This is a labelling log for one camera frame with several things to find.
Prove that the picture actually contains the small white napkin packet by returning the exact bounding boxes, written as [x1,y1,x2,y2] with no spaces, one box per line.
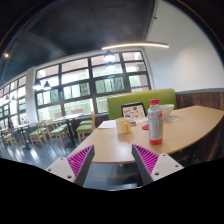
[166,115,179,123]

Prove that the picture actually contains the red-capped silver drink bottle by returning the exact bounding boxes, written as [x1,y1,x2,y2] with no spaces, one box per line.
[147,98,164,146]

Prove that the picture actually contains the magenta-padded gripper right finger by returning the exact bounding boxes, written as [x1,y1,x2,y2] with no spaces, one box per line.
[131,143,185,187]

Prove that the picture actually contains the group of pendant lamps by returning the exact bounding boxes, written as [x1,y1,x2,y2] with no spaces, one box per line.
[2,49,118,103]

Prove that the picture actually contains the yellow-handled cream mug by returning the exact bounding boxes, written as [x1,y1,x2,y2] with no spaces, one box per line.
[115,116,132,135]

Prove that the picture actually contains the white paper sheets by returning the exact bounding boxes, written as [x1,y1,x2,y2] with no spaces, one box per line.
[97,119,117,130]

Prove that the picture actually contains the light wooden dining table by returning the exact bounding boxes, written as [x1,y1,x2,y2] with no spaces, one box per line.
[53,113,84,148]
[13,122,34,151]

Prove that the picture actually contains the green upholstered bench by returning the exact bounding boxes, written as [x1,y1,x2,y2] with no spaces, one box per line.
[106,88,178,120]

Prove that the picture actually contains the curved linear ceiling light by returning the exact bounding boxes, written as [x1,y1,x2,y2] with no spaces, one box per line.
[101,40,170,51]

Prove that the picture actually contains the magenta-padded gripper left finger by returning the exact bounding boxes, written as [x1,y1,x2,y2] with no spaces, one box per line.
[45,144,96,187]

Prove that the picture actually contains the sticker-covered black tablet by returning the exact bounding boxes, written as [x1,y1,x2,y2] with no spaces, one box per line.
[120,102,148,123]

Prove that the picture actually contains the group of green-seated wooden chairs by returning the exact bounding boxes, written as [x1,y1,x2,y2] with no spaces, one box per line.
[0,111,97,149]

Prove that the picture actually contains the white bowl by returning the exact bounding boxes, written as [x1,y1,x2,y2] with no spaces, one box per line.
[159,103,175,119]

